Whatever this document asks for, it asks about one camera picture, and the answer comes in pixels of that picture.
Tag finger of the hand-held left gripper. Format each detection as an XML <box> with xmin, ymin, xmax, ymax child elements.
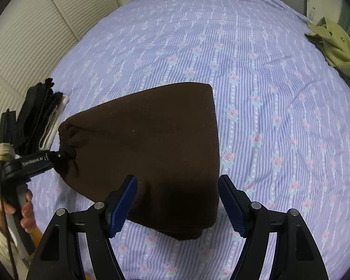
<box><xmin>47</xmin><ymin>150</ymin><xmax>77</xmax><ymax>167</ymax></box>

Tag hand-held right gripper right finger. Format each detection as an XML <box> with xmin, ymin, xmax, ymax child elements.
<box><xmin>218</xmin><ymin>175</ymin><xmax>329</xmax><ymax>280</ymax></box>

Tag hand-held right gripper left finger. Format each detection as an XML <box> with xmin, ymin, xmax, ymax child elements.
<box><xmin>26</xmin><ymin>175</ymin><xmax>138</xmax><ymax>280</ymax></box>

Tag brown pants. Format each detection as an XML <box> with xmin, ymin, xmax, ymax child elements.
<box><xmin>58</xmin><ymin>82</ymin><xmax>221</xmax><ymax>241</ymax></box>

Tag person's left hand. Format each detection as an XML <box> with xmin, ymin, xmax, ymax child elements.
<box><xmin>0</xmin><ymin>190</ymin><xmax>37</xmax><ymax>233</ymax></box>

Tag stack of black folded clothes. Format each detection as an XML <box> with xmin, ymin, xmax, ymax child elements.
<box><xmin>16</xmin><ymin>78</ymin><xmax>65</xmax><ymax>156</ymax></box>

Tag white louvered wardrobe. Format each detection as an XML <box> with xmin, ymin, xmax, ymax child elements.
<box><xmin>0</xmin><ymin>0</ymin><xmax>129</xmax><ymax>130</ymax></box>

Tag bed with purple striped sheet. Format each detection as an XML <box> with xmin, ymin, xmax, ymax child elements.
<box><xmin>29</xmin><ymin>0</ymin><xmax>350</xmax><ymax>280</ymax></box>

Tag green fleece jacket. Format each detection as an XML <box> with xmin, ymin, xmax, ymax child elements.
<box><xmin>305</xmin><ymin>17</ymin><xmax>350</xmax><ymax>94</ymax></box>

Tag black cable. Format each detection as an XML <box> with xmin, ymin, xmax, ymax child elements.
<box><xmin>0</xmin><ymin>163</ymin><xmax>20</xmax><ymax>280</ymax></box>

